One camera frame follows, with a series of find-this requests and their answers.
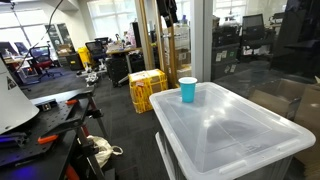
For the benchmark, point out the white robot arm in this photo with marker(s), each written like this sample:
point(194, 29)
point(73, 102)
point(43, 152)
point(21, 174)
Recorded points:
point(13, 100)

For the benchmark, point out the light blue plastic cup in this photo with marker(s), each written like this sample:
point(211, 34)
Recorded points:
point(188, 91)

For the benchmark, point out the yellow taped package box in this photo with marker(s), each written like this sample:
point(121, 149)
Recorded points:
point(146, 88)

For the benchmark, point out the black rolling cart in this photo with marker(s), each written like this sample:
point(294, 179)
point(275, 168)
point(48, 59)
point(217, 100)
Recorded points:
point(116, 70)

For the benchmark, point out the wooden office desk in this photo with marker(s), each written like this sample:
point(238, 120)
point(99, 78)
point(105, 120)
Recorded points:
point(123, 51)

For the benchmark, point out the yellow waste bin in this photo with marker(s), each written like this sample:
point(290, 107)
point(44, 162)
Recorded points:
point(85, 56)

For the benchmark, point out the large clear plastic bin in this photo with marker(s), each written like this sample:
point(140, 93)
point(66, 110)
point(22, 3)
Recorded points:
point(233, 130)

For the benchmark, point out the white plastic bag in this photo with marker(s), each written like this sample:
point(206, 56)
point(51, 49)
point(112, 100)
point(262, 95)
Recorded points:
point(101, 150)

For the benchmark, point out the black mesh office chair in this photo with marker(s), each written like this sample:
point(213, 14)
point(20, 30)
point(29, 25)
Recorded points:
point(252, 26)

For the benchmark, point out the black perforated workbench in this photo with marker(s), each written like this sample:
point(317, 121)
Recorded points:
point(50, 126)

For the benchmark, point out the red and black office chair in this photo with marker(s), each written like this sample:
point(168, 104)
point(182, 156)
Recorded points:
point(41, 60)

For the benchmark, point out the large open cardboard box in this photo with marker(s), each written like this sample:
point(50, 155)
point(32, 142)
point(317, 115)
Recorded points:
point(300, 110)

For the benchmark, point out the wooden door frame post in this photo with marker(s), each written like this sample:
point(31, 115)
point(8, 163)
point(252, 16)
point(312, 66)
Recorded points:
point(145, 33)

